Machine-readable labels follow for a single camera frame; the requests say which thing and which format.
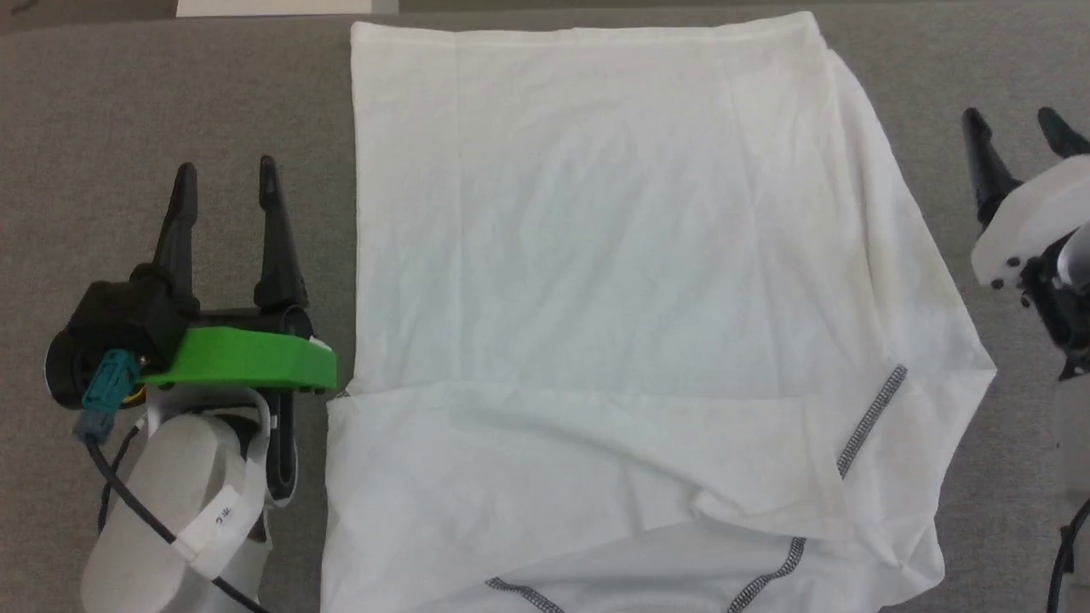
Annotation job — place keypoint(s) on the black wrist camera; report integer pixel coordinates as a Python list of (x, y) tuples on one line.
[(111, 319)]

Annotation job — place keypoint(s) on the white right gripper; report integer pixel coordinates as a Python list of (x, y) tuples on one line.
[(1035, 217)]

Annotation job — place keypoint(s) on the white garment with grey stitching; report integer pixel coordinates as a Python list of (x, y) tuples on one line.
[(639, 255)]

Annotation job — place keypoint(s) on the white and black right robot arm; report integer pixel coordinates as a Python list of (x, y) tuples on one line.
[(1069, 315)]

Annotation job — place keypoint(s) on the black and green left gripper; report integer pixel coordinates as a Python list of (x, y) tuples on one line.
[(247, 358)]

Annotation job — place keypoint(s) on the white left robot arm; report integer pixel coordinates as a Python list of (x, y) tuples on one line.
[(170, 511)]

